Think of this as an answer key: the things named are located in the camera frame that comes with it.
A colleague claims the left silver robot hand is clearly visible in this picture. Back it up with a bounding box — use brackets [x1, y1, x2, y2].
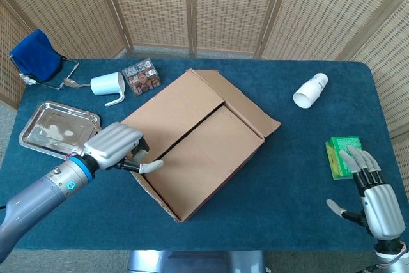
[83, 121, 164, 175]

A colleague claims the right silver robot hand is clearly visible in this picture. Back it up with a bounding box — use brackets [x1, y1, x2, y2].
[326, 144, 406, 241]

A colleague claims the red cardboard box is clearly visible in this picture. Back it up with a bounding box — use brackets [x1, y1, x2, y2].
[120, 68, 282, 222]

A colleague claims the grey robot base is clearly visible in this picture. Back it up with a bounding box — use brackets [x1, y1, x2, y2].
[127, 249, 268, 273]

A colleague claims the brown snack package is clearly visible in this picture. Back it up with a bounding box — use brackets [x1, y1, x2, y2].
[122, 58, 162, 97]

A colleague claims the green carton box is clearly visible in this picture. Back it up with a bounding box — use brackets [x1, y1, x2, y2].
[325, 136, 364, 181]

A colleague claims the stainless steel tray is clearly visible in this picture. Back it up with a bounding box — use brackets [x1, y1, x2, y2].
[18, 100, 102, 161]

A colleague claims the white plastic mug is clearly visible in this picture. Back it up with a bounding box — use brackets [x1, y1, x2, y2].
[90, 71, 126, 108]

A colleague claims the metal spoon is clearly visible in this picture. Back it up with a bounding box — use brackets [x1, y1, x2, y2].
[63, 77, 92, 89]

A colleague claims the dark blue table carpet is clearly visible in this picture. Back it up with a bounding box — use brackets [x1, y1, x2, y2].
[0, 58, 409, 251]

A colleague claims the blue cloth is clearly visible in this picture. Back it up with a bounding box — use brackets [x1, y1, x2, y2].
[9, 28, 63, 82]

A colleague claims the woven wooden folding screen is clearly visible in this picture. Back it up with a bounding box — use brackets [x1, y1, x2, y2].
[0, 0, 409, 141]

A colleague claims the thin wire rack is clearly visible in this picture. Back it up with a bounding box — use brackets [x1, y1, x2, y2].
[9, 55, 79, 90]

